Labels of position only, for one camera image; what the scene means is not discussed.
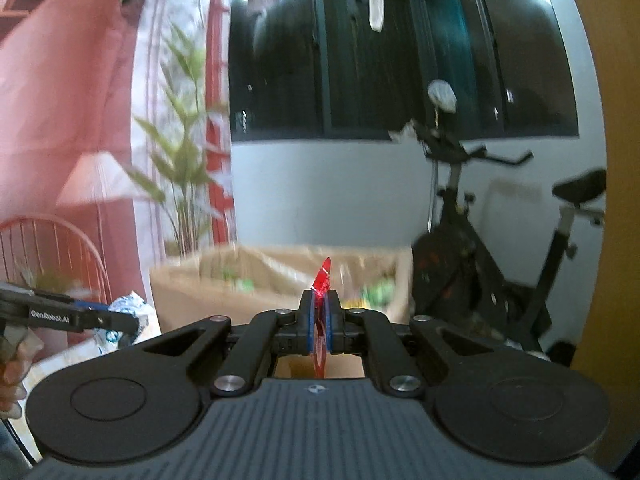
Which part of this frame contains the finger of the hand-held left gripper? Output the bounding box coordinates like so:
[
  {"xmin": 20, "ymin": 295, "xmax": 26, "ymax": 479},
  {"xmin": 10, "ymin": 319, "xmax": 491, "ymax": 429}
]
[{"xmin": 70, "ymin": 297, "xmax": 139, "ymax": 335}]

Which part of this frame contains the red metal chair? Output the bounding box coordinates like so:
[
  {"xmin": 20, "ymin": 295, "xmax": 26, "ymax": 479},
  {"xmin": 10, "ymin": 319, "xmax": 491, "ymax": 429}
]
[{"xmin": 0, "ymin": 216, "xmax": 114, "ymax": 307}]

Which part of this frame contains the white and red patterned curtain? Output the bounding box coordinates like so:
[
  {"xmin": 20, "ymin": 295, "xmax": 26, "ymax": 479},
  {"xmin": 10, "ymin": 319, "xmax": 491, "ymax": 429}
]
[{"xmin": 117, "ymin": 0, "xmax": 239, "ymax": 293}]

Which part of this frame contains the white plastic bag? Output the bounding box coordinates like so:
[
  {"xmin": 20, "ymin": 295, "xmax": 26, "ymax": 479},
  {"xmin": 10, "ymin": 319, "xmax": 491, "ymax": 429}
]
[{"xmin": 427, "ymin": 80, "xmax": 459, "ymax": 114}]

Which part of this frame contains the black exercise bike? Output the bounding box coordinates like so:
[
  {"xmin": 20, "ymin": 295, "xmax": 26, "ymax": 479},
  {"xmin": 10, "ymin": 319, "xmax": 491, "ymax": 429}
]
[{"xmin": 389, "ymin": 120, "xmax": 609, "ymax": 362}]

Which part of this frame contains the dark window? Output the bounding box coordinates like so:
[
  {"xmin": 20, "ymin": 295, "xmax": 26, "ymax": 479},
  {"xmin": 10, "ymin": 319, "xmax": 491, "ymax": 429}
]
[{"xmin": 227, "ymin": 0, "xmax": 582, "ymax": 144}]

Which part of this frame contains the person's left hand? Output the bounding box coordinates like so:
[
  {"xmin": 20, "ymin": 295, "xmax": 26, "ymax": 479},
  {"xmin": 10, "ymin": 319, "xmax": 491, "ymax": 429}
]
[{"xmin": 0, "ymin": 331, "xmax": 45, "ymax": 418}]

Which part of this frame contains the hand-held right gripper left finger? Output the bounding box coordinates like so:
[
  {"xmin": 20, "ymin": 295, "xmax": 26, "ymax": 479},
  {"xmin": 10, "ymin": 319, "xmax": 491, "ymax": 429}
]
[{"xmin": 115, "ymin": 290, "xmax": 317, "ymax": 399}]

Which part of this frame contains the white cloth on bike handlebar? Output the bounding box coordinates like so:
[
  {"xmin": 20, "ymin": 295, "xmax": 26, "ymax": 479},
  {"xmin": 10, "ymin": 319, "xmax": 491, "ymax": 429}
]
[{"xmin": 389, "ymin": 120, "xmax": 424, "ymax": 144}]

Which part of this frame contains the small dry potted plant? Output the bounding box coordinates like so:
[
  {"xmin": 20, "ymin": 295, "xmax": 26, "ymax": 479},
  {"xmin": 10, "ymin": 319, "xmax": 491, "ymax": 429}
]
[{"xmin": 14, "ymin": 259, "xmax": 92, "ymax": 297}]

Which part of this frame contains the wooden door panel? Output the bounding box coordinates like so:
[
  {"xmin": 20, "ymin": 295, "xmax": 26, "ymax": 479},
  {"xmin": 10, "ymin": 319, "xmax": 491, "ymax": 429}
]
[{"xmin": 560, "ymin": 0, "xmax": 640, "ymax": 478}]

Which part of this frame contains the blue and white snack packet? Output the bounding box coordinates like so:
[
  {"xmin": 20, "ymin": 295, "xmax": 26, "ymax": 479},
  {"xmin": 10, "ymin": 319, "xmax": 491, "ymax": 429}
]
[{"xmin": 94, "ymin": 292, "xmax": 153, "ymax": 357}]

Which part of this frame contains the tall green leafy plant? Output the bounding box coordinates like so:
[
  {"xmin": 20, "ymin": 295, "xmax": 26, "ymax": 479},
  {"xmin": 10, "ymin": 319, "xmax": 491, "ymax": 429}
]
[{"xmin": 125, "ymin": 22, "xmax": 234, "ymax": 262}]

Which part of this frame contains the brown cardboard box with liner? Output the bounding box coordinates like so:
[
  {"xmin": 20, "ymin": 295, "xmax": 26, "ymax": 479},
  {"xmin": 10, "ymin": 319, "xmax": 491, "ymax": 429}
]
[{"xmin": 150, "ymin": 244, "xmax": 417, "ymax": 382}]

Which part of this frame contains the red snack packet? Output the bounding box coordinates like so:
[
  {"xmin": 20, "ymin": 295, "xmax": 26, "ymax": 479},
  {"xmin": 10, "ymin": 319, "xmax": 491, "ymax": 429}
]
[{"xmin": 309, "ymin": 257, "xmax": 334, "ymax": 381}]

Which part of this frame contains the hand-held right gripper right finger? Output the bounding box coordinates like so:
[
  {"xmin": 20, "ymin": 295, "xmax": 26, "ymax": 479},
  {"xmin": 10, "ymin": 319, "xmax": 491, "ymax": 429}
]
[{"xmin": 325, "ymin": 291, "xmax": 526, "ymax": 399}]

